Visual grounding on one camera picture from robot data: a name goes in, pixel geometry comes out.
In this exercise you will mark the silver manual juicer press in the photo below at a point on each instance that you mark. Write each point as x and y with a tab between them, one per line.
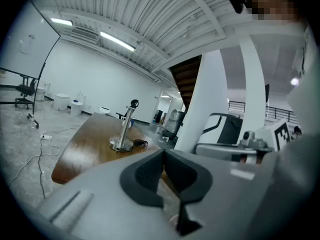
124	131

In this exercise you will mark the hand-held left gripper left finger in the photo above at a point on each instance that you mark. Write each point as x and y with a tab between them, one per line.
105	199

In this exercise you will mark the white power strip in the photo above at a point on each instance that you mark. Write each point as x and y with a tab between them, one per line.
46	137

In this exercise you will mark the person's head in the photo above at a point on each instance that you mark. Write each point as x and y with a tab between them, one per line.
272	1

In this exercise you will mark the ceiling tube light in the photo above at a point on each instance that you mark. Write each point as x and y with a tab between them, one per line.
117	41
61	21

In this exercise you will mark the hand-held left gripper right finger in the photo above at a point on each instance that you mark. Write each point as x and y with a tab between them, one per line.
225	196

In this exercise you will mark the brown wooden staircase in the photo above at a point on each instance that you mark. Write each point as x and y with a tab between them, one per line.
187	79

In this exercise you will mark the black metal railing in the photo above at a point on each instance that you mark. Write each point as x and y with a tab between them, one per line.
277	108

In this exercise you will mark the whiteboard on black wheeled stand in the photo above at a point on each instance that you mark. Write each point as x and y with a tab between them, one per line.
25	41

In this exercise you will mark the white air conditioner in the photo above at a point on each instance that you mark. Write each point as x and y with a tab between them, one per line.
83	34

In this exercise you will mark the blue and white mug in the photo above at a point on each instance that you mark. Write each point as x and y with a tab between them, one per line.
132	122

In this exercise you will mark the plastic wrapped grey machine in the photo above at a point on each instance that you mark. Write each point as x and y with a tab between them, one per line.
175	121

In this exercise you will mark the black office chair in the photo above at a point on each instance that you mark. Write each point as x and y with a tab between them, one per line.
26	90

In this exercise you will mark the black head camera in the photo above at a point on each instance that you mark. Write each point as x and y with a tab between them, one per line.
236	0

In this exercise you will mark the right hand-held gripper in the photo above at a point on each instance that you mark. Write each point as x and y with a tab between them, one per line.
267	136

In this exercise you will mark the white machine with black stripe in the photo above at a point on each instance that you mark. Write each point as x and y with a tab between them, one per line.
212	124

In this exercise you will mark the white floor debris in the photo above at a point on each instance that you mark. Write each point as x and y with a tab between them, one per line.
164	139

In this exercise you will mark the white round bins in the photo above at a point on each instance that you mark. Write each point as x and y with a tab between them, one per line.
76	107

